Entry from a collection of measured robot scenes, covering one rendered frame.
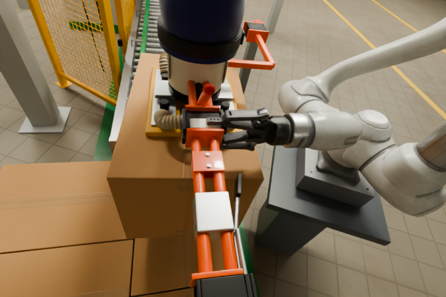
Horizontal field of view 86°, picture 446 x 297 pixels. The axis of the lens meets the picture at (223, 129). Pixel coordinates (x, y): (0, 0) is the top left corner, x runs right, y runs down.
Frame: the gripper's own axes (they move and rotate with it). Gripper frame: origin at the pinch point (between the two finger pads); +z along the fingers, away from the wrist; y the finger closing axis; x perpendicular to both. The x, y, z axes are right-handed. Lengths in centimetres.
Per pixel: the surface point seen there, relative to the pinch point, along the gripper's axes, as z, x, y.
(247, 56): -46, 104, 38
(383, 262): -137, -13, 120
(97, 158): 58, 83, 120
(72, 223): 45, 10, 66
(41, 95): 95, 117, 89
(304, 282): -75, -17, 120
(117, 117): 34, 66, 61
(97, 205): 37, 16, 66
